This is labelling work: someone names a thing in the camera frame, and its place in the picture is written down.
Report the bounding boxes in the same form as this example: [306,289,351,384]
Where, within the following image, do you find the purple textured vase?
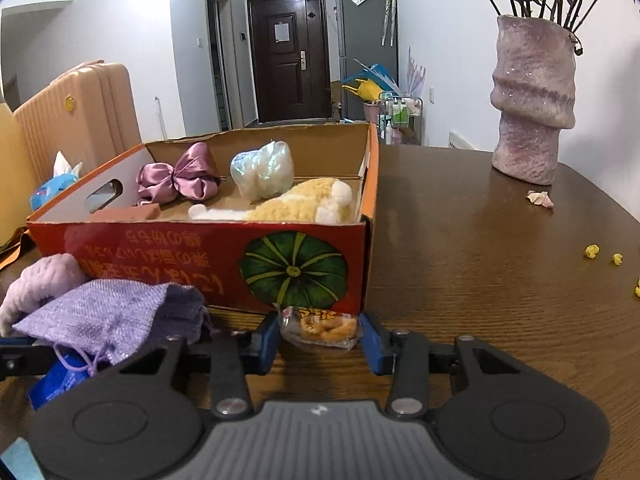
[490,15,576,186]

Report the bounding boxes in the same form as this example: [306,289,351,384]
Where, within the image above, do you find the fallen pink petal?
[526,190,554,209]

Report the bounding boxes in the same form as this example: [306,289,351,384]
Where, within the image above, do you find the snack packet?
[279,307,361,350]

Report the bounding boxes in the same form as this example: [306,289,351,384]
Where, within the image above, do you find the orange strap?
[0,225,37,272]

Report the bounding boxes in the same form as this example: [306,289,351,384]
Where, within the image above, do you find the pink layered sponge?
[88,204,160,222]

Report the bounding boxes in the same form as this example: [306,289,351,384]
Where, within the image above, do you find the grey refrigerator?
[335,0,400,123]

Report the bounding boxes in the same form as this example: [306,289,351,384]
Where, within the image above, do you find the white and yellow plush toy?
[188,178,354,226]

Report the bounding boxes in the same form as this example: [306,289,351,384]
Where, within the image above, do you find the peach suitcase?
[14,60,141,183]

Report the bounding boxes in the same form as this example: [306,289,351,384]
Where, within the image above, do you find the iridescent plastic-wrapped soft bundle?
[230,141,295,203]

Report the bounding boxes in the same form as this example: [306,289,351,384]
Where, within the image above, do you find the purple knitted cloth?
[1,278,207,376]

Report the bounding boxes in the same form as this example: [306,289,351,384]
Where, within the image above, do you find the yellow watering can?
[342,79,383,103]

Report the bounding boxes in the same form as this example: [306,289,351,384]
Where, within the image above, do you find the blue tissue packet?
[29,152,84,212]

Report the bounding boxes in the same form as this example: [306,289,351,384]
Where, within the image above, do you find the lilac fluffy towel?
[1,254,87,337]

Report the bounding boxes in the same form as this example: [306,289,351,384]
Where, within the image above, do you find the pink satin bow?
[136,142,221,205]

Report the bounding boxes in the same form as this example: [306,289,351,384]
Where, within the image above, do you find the light blue plush toy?
[1,438,44,480]

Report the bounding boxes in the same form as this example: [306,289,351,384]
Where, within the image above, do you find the storage cart with bottles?
[378,91,424,146]

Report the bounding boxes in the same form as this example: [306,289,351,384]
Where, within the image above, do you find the red orange cardboard box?
[27,122,379,314]

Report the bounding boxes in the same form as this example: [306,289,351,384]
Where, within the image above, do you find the blue tissue pack box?
[28,346,94,411]

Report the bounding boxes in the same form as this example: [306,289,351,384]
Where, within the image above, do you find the dark brown door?
[247,0,331,122]

